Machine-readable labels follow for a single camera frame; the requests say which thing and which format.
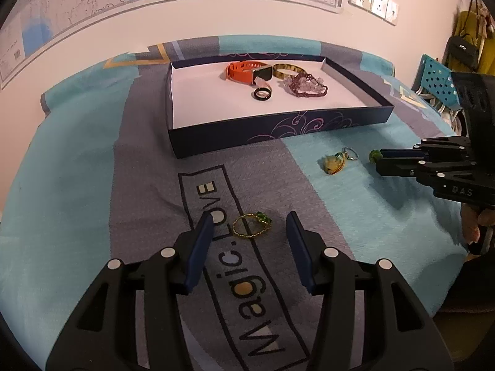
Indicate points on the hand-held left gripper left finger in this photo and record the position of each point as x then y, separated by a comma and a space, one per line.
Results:
197, 257

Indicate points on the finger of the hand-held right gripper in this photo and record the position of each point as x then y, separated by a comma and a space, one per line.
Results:
398, 168
402, 153

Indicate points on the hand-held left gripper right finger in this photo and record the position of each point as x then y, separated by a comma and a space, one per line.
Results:
301, 257

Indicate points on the green charm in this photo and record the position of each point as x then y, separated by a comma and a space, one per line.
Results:
374, 156

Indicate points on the brass bangle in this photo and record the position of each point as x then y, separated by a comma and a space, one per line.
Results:
279, 70

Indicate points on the dark blue shallow cardboard box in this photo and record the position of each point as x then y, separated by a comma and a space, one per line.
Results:
216, 100

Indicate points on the orange smart band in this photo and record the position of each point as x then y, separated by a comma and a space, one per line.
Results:
241, 71

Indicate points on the person's right hand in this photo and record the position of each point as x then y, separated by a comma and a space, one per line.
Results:
472, 224

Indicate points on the blue perforated chair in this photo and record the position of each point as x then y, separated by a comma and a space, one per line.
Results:
435, 79

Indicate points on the black handbag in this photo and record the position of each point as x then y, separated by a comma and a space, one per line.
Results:
464, 52

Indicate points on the yellow hanging bag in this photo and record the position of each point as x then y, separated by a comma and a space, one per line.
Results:
470, 19

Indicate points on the printed blue grey blanket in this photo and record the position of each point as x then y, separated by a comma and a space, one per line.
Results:
77, 170

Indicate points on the dark cloth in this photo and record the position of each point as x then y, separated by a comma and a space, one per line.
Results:
471, 317

